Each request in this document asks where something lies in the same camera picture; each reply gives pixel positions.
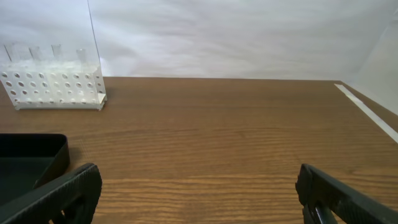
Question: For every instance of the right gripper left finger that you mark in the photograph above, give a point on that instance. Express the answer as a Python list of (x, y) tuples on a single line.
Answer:
[(62, 193)]

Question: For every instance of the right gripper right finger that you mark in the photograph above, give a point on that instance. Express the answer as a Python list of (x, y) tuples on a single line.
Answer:
[(335, 196)]

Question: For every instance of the clear test tube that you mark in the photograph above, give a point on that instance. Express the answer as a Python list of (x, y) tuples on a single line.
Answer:
[(56, 52), (35, 53), (10, 53)]

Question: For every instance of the black tray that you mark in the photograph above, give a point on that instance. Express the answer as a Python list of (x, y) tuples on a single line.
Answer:
[(18, 168)]

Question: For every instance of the white test tube rack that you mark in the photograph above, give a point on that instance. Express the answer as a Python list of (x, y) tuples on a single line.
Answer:
[(57, 88)]

